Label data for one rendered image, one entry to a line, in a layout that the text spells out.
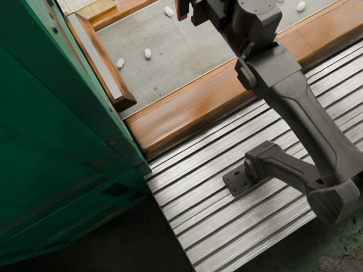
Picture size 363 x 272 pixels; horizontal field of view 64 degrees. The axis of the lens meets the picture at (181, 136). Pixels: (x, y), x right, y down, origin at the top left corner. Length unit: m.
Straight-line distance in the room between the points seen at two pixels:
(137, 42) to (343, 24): 0.63
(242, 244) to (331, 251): 0.88
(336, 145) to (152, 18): 0.70
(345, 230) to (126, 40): 1.38
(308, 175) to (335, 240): 1.13
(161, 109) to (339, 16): 0.62
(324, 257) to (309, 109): 1.26
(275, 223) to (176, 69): 0.53
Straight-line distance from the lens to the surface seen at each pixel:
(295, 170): 0.63
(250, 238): 0.88
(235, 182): 0.87
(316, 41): 0.99
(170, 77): 0.88
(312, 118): 0.49
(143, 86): 0.88
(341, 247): 1.72
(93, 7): 1.01
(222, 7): 0.54
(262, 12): 0.47
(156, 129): 0.80
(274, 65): 0.51
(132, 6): 1.00
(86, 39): 0.84
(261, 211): 0.89
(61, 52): 0.25
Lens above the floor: 1.53
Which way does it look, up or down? 75 degrees down
